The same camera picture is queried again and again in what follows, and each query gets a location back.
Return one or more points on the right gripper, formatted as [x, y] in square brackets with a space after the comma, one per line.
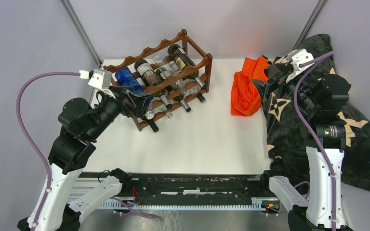
[266, 87]

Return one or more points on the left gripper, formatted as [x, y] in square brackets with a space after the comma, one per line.
[139, 101]

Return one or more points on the dark green wine bottle labelled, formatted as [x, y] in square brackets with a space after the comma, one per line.
[153, 125]

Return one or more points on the dark wine bottle silver neck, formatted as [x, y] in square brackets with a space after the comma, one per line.
[148, 75]

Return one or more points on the blue square glass bottle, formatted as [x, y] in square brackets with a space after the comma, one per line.
[125, 78]

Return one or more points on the tall clear glass bottle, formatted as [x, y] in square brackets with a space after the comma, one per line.
[164, 110]

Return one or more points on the small clear glass bottle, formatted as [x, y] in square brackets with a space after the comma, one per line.
[168, 70]

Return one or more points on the clear square bottle black cap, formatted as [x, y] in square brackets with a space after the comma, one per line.
[192, 91]

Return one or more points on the dark wine bottle brown label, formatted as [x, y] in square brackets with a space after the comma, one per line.
[182, 60]

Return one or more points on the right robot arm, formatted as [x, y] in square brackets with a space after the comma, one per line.
[325, 140]

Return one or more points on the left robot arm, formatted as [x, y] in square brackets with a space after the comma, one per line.
[82, 124]

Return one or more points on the brown wooden wine rack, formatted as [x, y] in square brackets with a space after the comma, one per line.
[202, 60]

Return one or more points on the orange cloth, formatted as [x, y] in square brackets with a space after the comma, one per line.
[245, 99]

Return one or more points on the black floral blanket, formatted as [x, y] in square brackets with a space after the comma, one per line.
[286, 148]

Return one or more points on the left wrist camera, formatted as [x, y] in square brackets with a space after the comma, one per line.
[101, 80]

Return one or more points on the right aluminium corner post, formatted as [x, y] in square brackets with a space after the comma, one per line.
[310, 21]

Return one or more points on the aluminium corner post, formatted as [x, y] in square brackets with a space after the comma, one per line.
[81, 31]
[310, 21]

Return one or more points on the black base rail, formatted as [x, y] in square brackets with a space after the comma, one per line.
[195, 191]

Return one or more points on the left aluminium corner post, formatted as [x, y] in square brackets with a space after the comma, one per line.
[81, 31]

